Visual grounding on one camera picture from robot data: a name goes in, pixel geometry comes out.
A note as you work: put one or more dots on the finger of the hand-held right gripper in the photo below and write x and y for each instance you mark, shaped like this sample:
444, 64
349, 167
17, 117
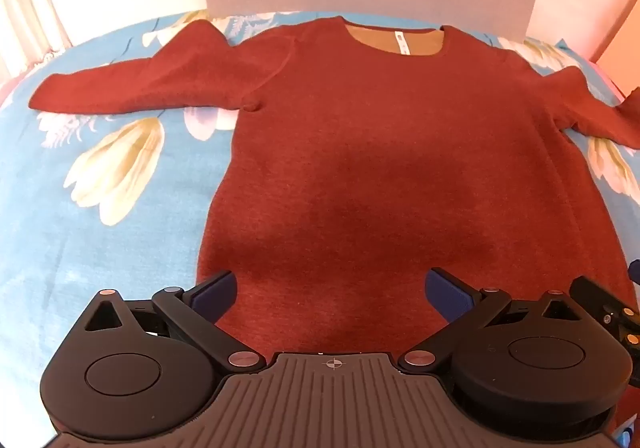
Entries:
607, 308

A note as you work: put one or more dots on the rust red long-sleeved sweater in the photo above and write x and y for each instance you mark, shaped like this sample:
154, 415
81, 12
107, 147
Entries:
380, 168

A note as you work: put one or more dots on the patterned light curtain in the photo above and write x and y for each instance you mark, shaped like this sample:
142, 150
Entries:
30, 3

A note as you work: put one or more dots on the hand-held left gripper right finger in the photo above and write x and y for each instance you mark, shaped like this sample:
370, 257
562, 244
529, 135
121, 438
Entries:
447, 299

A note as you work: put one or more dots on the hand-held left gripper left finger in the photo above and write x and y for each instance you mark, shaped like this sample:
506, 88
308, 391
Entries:
219, 294

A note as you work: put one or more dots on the blue floral bedsheet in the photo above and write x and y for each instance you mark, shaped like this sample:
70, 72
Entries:
100, 208

